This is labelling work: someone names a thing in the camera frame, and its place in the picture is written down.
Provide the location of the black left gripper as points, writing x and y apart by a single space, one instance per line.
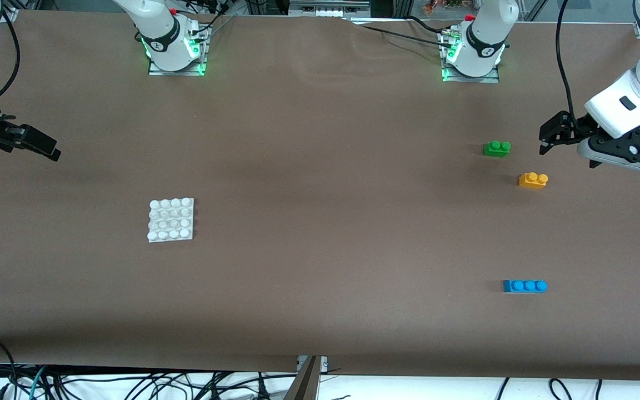
578 126

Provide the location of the yellow two-stud block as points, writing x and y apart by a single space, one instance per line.
532 181

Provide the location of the white studded base plate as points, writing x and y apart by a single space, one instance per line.
170 221

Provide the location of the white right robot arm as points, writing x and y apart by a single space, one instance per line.
164 33

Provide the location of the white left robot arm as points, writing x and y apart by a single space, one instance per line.
484 33

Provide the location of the green two-stud block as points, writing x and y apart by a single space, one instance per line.
496 150

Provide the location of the blue three-stud block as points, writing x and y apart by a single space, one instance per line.
524 286

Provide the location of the colourful background object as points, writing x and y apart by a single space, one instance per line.
442 5

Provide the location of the brown paper table cover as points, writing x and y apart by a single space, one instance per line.
409 311

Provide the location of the white power strip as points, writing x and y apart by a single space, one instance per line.
325 11

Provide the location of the aluminium frame profile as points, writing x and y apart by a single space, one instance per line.
534 8

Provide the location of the silver metal bracket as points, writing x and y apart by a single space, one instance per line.
324 364

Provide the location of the dark metal post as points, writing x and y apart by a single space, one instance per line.
303 386

